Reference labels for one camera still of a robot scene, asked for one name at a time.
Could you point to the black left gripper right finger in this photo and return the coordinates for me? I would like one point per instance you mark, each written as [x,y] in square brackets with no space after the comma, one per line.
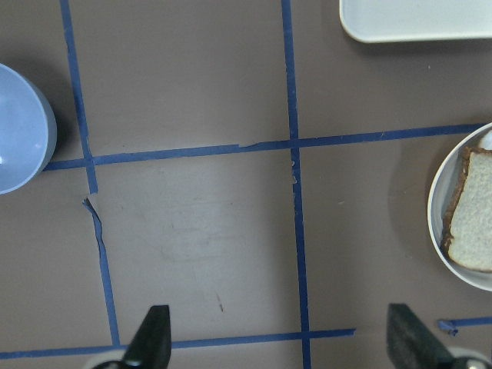
[410,344]

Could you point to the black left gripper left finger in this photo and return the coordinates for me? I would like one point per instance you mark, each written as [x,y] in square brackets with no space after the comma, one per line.
[149,348]

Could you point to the bread slice with brown crust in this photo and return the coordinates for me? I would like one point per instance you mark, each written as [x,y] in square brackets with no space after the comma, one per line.
[467,221]

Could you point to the cream round plate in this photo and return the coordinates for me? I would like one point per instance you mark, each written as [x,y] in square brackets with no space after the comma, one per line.
[439,197]

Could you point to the fried egg toy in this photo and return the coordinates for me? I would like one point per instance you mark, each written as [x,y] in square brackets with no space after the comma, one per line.
[486,141]

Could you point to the blue bowl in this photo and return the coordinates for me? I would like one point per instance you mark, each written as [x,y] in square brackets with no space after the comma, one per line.
[28,130]

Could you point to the cream bear tray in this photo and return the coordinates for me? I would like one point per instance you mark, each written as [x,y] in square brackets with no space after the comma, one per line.
[415,21]

